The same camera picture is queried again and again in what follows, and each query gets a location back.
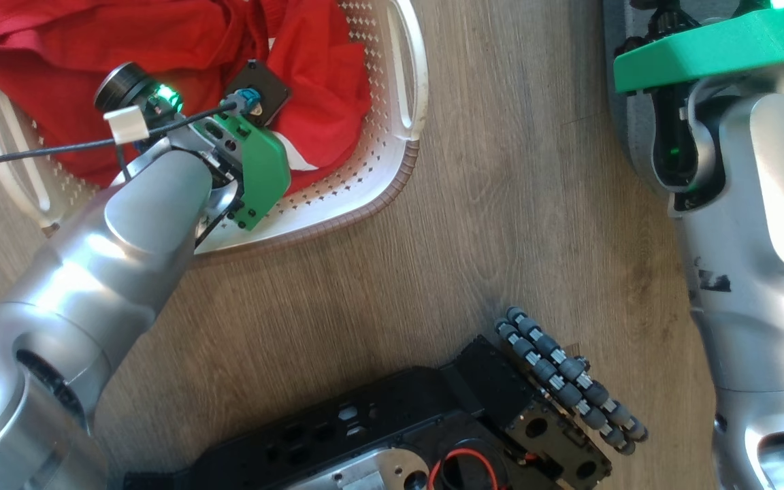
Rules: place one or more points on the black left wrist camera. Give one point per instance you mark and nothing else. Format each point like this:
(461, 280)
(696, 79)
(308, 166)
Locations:
(259, 88)

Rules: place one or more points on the black robot base chassis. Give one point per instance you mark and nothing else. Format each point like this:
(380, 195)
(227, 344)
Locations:
(392, 422)

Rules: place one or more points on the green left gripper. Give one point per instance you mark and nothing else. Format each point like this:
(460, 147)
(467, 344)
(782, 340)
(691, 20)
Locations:
(264, 170)

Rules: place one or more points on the grey fabric sofa seat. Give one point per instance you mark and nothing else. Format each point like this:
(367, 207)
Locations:
(627, 122)

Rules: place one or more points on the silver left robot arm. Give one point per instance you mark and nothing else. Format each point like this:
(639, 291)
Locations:
(113, 272)

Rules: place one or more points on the white perforated laundry basket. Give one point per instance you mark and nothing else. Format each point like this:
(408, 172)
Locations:
(378, 136)

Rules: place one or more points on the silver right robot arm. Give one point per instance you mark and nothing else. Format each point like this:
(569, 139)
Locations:
(766, 258)

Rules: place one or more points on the red clothing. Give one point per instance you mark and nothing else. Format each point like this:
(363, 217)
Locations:
(38, 41)

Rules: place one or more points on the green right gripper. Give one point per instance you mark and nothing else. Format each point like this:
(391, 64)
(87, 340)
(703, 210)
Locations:
(719, 51)

